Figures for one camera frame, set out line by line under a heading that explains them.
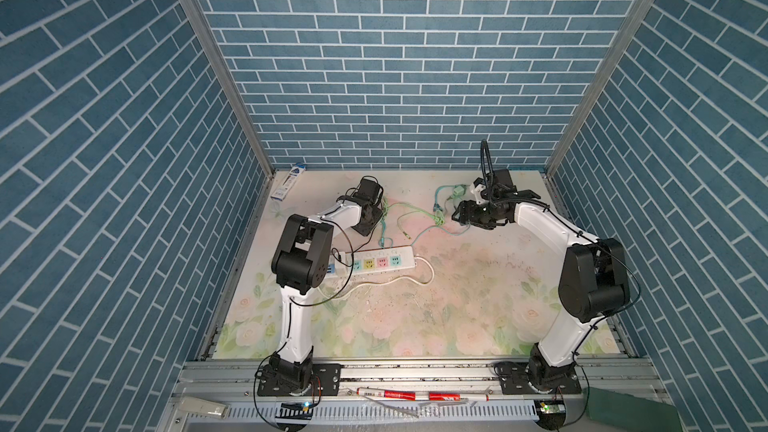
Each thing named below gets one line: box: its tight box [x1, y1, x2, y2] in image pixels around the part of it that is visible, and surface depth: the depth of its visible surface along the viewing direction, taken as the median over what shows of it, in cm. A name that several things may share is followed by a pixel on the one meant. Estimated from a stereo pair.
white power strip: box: [326, 246, 417, 278], surface depth 93 cm
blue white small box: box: [270, 162, 307, 201], surface depth 118 cm
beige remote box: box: [178, 396, 231, 420], surface depth 69 cm
